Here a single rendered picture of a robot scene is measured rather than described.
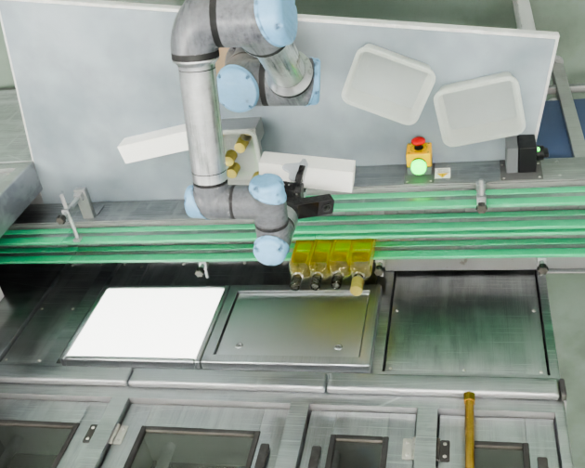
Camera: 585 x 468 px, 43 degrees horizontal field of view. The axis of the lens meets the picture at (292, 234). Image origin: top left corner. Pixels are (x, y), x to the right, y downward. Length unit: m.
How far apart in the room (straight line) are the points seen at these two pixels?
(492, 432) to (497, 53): 0.98
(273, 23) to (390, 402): 0.97
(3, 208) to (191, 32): 1.18
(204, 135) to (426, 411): 0.86
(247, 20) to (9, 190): 1.28
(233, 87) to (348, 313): 0.72
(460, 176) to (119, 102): 1.05
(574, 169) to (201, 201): 1.07
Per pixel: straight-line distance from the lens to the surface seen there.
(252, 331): 2.13
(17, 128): 2.92
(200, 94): 1.52
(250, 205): 1.57
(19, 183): 2.55
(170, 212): 2.40
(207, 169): 1.57
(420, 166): 2.13
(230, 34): 1.46
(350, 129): 2.20
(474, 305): 2.18
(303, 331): 2.09
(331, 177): 1.87
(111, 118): 2.40
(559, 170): 2.18
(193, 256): 2.32
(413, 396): 1.92
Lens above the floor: 2.70
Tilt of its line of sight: 53 degrees down
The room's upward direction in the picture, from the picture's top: 162 degrees counter-clockwise
